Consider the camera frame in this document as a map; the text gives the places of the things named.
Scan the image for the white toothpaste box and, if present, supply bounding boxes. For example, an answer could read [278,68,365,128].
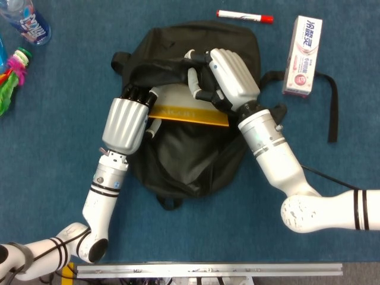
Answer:
[281,15,324,99]

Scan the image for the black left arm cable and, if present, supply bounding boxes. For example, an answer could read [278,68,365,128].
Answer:
[5,227,91,276]

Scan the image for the white marker with red cap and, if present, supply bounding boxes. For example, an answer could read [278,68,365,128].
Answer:
[216,9,274,24]

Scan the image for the white and yellow book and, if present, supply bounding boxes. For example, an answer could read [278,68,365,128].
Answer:
[147,84,231,128]

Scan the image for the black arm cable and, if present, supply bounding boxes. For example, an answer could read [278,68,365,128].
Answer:
[5,227,91,276]
[299,164,362,191]

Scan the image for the pink green feather shuttlecock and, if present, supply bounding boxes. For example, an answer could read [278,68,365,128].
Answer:
[0,47,33,117]

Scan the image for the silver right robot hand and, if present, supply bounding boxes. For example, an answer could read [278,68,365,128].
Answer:
[183,48,261,113]

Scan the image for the teal cardboard box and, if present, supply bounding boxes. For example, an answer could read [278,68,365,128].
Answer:
[0,35,8,75]

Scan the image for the aluminium profile rail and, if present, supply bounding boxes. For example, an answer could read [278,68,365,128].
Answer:
[76,262,344,279]

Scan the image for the black fabric backpack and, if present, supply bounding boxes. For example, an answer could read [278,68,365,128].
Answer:
[110,20,339,211]

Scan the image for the yellow bracket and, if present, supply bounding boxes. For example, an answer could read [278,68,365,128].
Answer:
[61,262,75,279]

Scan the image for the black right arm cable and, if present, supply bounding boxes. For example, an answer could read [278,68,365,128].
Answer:
[299,164,362,191]

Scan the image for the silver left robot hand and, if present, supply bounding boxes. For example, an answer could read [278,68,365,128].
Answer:
[102,84,163,156]

